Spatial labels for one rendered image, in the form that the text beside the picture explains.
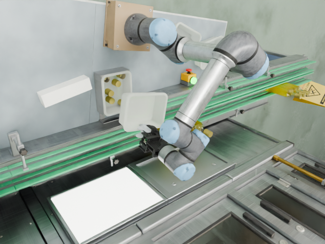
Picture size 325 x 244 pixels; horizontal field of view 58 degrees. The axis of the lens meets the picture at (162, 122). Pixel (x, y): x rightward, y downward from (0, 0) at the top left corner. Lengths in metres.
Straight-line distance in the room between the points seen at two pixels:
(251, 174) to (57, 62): 1.12
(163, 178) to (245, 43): 0.76
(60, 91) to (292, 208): 1.20
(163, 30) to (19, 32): 0.60
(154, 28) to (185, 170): 0.62
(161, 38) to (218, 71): 0.39
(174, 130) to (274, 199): 0.73
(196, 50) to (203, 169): 0.62
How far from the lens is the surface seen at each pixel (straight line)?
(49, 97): 1.42
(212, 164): 1.60
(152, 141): 1.22
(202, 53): 1.28
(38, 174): 1.45
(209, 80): 1.02
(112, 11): 1.47
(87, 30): 1.49
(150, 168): 1.54
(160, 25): 1.32
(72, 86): 1.45
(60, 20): 1.44
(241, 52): 1.05
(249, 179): 1.58
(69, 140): 1.47
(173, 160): 1.12
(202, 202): 1.39
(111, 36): 1.47
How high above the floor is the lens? 2.09
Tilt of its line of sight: 44 degrees down
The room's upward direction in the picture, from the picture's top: 120 degrees clockwise
